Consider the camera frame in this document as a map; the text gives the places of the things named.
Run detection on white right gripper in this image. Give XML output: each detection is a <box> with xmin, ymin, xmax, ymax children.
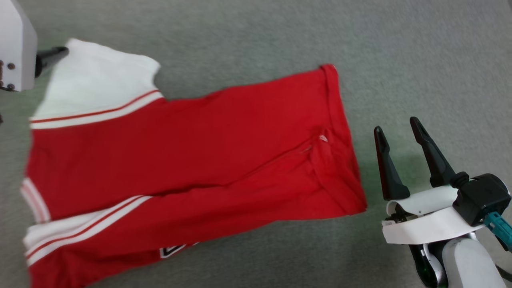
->
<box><xmin>373</xmin><ymin>116</ymin><xmax>486</xmax><ymax>288</ymax></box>

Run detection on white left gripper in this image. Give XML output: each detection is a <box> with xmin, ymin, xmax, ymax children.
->
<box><xmin>0</xmin><ymin>0</ymin><xmax>69</xmax><ymax>92</ymax></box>

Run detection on red and white jersey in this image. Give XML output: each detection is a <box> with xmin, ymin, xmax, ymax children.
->
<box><xmin>20</xmin><ymin>38</ymin><xmax>368</xmax><ymax>288</ymax></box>

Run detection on right camera cable teal plug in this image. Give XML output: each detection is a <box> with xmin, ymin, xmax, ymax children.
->
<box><xmin>483</xmin><ymin>211</ymin><xmax>512</xmax><ymax>280</ymax></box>

